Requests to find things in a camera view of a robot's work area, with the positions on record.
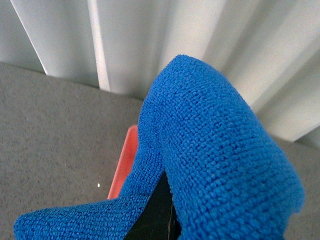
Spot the blue microfiber cloth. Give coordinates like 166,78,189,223
14,55,305,240

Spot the white pleated curtain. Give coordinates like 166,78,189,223
0,0,320,148

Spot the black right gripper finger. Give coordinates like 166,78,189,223
124,172,181,240

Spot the pink plastic bin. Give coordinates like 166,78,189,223
107,124,138,200

